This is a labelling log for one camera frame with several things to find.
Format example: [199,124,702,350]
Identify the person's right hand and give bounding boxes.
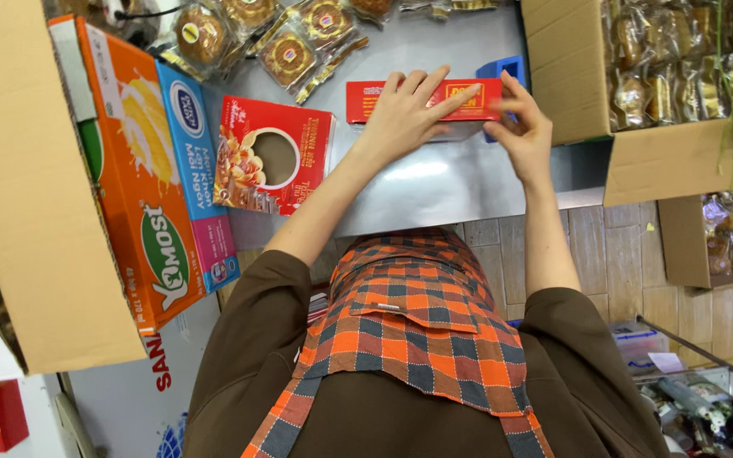
[483,70,554,186]

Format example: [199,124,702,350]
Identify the person's left hand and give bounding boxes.
[357,64,482,169]

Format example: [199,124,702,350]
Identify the red cake box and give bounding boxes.
[345,78,505,126]

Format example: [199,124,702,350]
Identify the blue plastic holder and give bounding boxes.
[475,55,527,143]

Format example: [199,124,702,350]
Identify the red box with round window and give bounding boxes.
[213,95,336,218]

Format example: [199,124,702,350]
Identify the heap of wrapped mooncake packets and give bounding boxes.
[159,0,502,106]

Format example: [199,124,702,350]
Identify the cardboard box of gold packets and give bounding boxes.
[521,0,733,208]

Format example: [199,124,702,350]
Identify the small cardboard box of mooncakes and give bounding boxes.
[657,184,733,291]

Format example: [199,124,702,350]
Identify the stack of red flat packs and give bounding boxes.
[307,291,330,327]

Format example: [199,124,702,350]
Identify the blue and pink carton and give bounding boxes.
[154,60,241,295]

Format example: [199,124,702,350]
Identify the orange checked apron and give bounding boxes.
[241,228,556,458]

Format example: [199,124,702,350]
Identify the clear tub with blue lid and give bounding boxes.
[608,321,670,374]

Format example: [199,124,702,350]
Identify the thin black rod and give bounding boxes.
[635,315,733,387]

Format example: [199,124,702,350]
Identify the orange drink carton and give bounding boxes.
[48,14,210,337]

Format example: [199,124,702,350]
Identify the brown shirt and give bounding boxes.
[182,249,673,458]

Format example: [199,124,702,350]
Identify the glass case with bottles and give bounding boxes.
[632,365,733,458]

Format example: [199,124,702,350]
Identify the large plain cardboard box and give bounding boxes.
[0,0,148,376]

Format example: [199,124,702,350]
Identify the white chest freezer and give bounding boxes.
[64,291,222,458]

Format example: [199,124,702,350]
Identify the black object with cable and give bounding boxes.
[83,0,183,48]

